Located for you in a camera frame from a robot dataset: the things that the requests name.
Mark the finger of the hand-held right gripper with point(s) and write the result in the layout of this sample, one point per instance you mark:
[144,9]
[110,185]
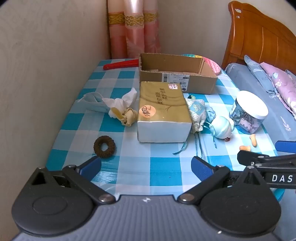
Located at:
[286,147]
[254,158]

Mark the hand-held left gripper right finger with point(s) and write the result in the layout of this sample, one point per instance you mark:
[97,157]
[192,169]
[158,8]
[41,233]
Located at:
[201,166]

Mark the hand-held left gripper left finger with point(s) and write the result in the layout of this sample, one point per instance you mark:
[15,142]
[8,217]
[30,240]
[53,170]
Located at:
[90,166]

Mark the blue striped plush ball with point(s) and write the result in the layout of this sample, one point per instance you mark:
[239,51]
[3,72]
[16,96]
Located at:
[222,127]

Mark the white cloth sock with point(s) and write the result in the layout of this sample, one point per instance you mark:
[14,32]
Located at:
[129,97]

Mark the brown cardboard box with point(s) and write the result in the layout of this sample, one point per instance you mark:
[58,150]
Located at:
[198,81]

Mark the orange earplug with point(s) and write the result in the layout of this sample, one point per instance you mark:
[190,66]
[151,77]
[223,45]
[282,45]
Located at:
[244,147]
[253,140]

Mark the brown hair scrunchie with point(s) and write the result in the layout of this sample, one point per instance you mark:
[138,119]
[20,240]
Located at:
[98,150]

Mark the pillows on bed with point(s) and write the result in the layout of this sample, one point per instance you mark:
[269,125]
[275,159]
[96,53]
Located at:
[277,125]

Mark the blue checkered tablecloth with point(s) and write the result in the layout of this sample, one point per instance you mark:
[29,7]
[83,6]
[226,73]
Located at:
[161,162]

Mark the clear jar with white lid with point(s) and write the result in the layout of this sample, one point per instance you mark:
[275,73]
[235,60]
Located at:
[248,111]

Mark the floral sachet pouch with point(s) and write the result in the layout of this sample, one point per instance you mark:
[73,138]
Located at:
[196,112]

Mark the pink floral pillow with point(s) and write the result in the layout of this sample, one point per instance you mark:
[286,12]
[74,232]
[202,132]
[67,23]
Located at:
[281,85]

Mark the blue face mask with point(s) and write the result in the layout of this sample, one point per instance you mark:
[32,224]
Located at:
[92,102]

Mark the gold tissue pack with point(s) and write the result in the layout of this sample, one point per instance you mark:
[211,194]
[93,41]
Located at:
[161,109]

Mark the grey-blue leaf print pillow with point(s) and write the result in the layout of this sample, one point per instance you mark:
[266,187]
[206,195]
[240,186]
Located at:
[256,71]

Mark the pastel bubble fidget toy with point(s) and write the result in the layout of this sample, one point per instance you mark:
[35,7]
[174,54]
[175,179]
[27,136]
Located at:
[214,66]

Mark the wooden headboard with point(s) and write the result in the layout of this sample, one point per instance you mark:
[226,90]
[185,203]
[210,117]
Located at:
[259,39]

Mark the pink curtain with gold trim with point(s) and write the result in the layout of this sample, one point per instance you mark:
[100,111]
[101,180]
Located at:
[134,30]

